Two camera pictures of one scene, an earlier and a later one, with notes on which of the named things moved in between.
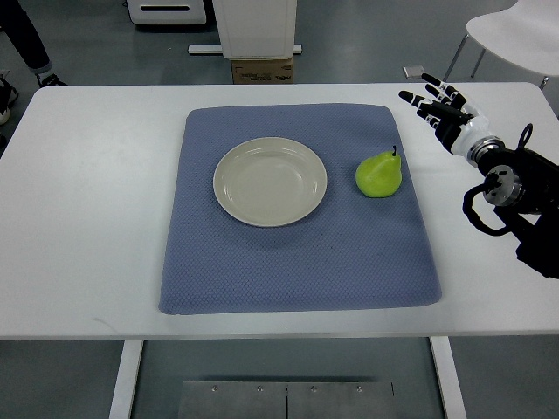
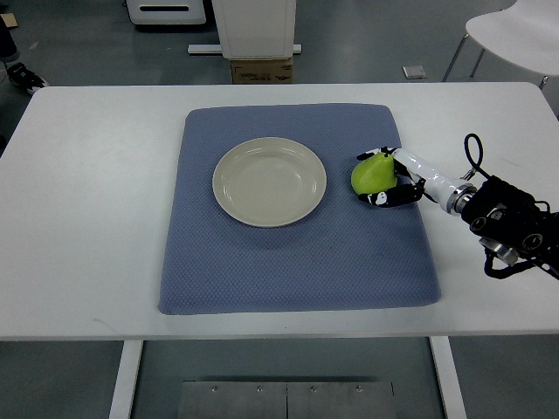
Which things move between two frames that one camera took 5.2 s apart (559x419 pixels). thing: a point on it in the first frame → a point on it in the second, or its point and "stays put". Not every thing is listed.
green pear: [380, 175] stays put
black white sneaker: [51, 80] → [21, 76]
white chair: [526, 34] stays put
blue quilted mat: [355, 250] stays put
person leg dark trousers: [24, 37] → [8, 49]
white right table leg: [450, 376] stays put
